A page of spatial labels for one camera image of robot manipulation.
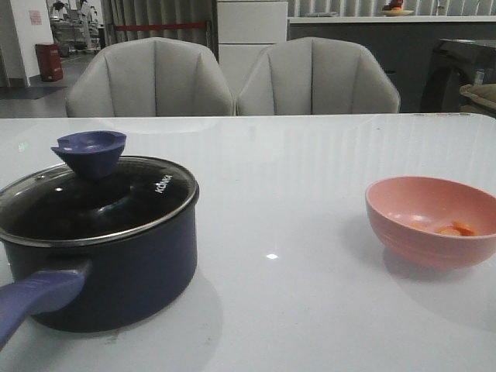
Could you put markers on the glass lid with blue knob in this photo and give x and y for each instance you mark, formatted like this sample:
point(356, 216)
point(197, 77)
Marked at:
point(96, 195)

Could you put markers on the pink bowl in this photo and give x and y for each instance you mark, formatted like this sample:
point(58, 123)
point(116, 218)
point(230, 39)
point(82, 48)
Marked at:
point(405, 212)

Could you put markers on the orange ham slice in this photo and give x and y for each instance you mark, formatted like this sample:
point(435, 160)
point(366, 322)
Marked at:
point(464, 229)
point(449, 230)

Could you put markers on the grey chair right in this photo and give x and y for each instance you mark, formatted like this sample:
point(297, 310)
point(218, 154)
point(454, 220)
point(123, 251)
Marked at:
point(316, 76)

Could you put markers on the grey chair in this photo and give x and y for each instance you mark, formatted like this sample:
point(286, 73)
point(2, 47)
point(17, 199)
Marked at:
point(316, 76)
point(151, 77)

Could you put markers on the grey chair left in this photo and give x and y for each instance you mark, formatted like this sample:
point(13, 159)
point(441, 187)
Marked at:
point(151, 77)

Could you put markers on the white cabinet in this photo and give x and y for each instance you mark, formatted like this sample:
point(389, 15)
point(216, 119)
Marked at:
point(244, 29)

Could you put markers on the dark blue saucepan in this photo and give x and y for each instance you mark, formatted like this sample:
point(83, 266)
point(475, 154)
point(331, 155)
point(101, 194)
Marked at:
point(100, 286)

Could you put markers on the red barrier belt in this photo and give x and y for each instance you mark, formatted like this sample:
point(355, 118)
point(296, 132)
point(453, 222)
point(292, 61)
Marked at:
point(161, 27)

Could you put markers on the grey counter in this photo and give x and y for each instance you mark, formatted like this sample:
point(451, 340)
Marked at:
point(403, 44)

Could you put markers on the fruit plate on counter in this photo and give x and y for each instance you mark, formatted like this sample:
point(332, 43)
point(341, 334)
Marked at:
point(395, 8)

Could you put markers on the red trash bin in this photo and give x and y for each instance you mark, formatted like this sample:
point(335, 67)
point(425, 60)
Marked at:
point(49, 62)

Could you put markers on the dark glossy appliance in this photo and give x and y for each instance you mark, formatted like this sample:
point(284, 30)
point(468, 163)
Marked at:
point(453, 64)

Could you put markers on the beige cushion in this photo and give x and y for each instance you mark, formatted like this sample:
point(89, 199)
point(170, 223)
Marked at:
point(478, 99)

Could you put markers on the paper notice on wall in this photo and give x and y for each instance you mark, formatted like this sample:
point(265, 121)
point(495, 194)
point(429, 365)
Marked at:
point(35, 17)

